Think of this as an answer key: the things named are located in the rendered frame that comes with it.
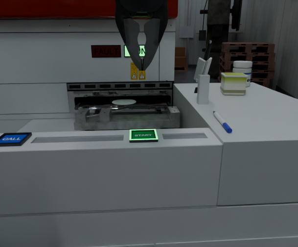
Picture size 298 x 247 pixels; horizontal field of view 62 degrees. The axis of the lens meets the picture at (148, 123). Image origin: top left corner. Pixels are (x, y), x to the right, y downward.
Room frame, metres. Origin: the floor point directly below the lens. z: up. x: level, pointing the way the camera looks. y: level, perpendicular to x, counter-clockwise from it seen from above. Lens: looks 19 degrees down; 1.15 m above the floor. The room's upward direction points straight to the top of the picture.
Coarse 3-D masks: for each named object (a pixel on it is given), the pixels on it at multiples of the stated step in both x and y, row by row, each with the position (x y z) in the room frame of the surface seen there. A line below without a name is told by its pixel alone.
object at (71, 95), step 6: (78, 90) 1.03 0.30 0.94; (84, 90) 1.03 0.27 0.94; (90, 90) 1.03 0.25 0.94; (96, 90) 1.03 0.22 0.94; (102, 90) 1.03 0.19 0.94; (108, 90) 1.03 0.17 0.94; (114, 90) 1.03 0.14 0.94; (120, 90) 1.03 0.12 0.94; (126, 90) 1.03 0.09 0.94; (132, 90) 1.03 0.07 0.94; (138, 90) 1.03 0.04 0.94; (144, 90) 1.03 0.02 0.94; (150, 90) 1.04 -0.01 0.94; (156, 90) 1.04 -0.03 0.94; (162, 90) 1.04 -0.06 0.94; (168, 90) 1.04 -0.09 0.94; (72, 96) 1.02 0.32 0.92; (78, 96) 1.02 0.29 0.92; (84, 96) 1.02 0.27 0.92; (90, 96) 1.02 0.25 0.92; (96, 96) 1.02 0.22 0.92; (102, 96) 1.02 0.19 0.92; (108, 96) 1.03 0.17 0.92; (114, 96) 1.03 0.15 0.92; (72, 102) 1.02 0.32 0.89; (72, 108) 1.02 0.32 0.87; (150, 108) 1.04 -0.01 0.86; (156, 108) 1.04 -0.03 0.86; (162, 108) 1.04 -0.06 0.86
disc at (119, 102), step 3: (117, 99) 1.04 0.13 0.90; (120, 99) 1.04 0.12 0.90; (123, 99) 1.04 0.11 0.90; (126, 99) 1.04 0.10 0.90; (129, 99) 1.04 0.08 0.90; (132, 99) 1.04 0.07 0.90; (114, 102) 0.99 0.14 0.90; (117, 102) 0.99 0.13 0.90; (120, 102) 0.99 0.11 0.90; (123, 102) 0.99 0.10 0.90; (126, 102) 0.99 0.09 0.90; (129, 102) 0.99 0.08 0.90; (132, 102) 0.98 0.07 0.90; (135, 102) 0.98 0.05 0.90
